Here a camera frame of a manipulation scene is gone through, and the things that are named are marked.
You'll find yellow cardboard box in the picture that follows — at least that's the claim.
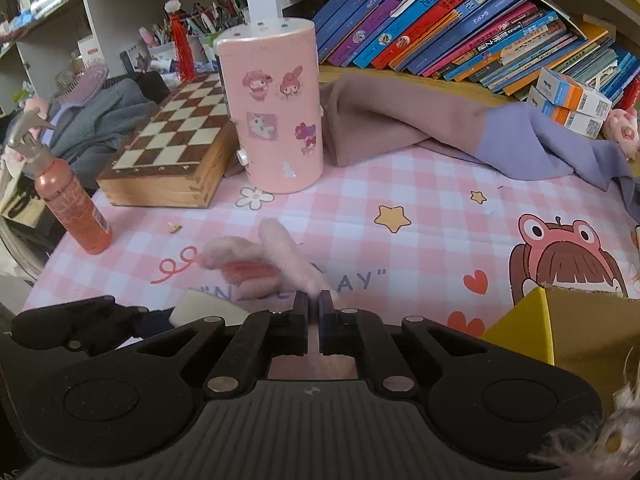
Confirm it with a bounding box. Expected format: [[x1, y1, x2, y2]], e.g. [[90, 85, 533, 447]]
[[482, 285, 640, 411]]

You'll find purple hairbrush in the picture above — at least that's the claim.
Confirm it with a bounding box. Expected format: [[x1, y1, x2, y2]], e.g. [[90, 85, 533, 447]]
[[52, 62, 111, 126]]

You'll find pink checkered tablecloth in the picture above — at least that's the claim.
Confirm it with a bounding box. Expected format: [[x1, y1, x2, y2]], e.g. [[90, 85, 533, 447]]
[[22, 145, 640, 376]]

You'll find grey cloth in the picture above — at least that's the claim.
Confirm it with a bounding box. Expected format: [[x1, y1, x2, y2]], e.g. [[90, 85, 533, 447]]
[[47, 77, 161, 186]]

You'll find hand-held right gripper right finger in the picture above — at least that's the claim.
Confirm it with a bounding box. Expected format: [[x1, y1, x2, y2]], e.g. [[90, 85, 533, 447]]
[[320, 291, 501, 398]]

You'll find red tassel ornament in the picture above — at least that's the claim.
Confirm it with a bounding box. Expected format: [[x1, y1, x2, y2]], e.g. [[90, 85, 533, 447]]
[[165, 0, 198, 83]]

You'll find orange and white medicine box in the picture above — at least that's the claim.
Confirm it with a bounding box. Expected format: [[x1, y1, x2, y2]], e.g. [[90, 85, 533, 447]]
[[527, 87, 608, 138], [535, 67, 613, 116]]

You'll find pink cylinder with stickers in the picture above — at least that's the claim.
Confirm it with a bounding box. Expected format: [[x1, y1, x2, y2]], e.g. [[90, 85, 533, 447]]
[[215, 17, 326, 195]]

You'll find pink spray bottle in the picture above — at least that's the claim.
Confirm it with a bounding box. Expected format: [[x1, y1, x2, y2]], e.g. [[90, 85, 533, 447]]
[[5, 112, 113, 256]]

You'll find pink plush pig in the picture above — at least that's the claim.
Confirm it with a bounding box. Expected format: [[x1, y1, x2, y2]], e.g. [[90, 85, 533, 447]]
[[602, 107, 640, 161]]

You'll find row of colourful books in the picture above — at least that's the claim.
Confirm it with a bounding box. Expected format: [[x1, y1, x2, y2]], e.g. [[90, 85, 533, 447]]
[[312, 0, 640, 101]]

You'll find beige foam block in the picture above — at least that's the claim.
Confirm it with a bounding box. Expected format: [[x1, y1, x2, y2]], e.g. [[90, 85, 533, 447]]
[[169, 287, 251, 329]]

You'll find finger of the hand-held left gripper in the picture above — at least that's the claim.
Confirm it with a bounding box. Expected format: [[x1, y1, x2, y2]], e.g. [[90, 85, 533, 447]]
[[10, 296, 150, 357]]

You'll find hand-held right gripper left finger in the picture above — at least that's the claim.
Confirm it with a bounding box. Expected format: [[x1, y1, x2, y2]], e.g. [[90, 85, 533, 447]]
[[130, 291, 309, 398]]

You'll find wooden chessboard box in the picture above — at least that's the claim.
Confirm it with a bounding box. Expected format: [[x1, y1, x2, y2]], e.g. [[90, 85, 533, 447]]
[[97, 72, 238, 208]]

